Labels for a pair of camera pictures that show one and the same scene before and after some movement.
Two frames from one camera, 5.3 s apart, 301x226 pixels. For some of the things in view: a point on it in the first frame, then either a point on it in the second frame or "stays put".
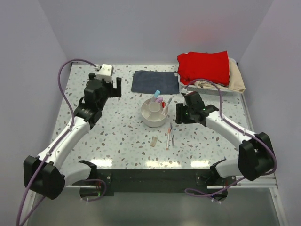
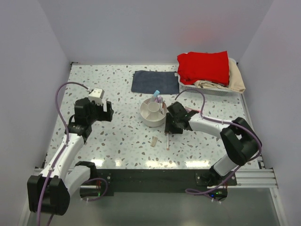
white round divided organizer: (151, 114) stays put
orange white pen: (168, 137) stays put
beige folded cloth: (235, 83) stays put
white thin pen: (167, 105) → (161, 105)
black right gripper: (180, 118) → (168, 127)
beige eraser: (154, 141) stays put
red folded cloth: (213, 66) stays put
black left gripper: (115, 92) → (105, 116)
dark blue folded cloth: (148, 81) stays put
